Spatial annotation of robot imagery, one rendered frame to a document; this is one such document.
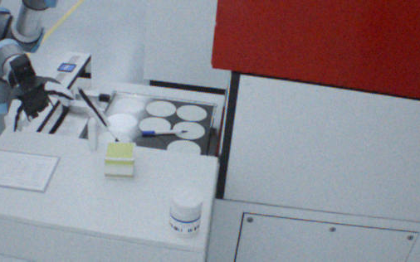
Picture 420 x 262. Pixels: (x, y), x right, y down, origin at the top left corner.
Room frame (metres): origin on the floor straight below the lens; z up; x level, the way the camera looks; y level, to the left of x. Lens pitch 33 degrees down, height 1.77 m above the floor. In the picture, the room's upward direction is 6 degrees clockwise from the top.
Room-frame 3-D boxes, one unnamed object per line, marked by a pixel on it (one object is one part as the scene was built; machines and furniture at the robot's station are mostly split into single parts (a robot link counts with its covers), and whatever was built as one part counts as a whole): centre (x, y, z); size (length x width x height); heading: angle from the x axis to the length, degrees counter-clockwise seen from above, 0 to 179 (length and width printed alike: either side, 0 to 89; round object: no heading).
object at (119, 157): (1.02, 0.21, 1.00); 0.07 x 0.07 x 0.07; 6
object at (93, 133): (1.11, 0.29, 1.03); 0.06 x 0.04 x 0.13; 87
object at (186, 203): (0.84, 0.03, 1.01); 0.07 x 0.07 x 0.10
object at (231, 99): (1.53, -0.06, 1.02); 0.82 x 0.03 x 0.40; 177
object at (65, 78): (1.43, 0.53, 0.89); 0.55 x 0.09 x 0.14; 177
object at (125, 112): (1.35, 0.17, 0.90); 0.34 x 0.34 x 0.01; 87
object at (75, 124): (1.35, 0.43, 0.87); 0.36 x 0.08 x 0.03; 177
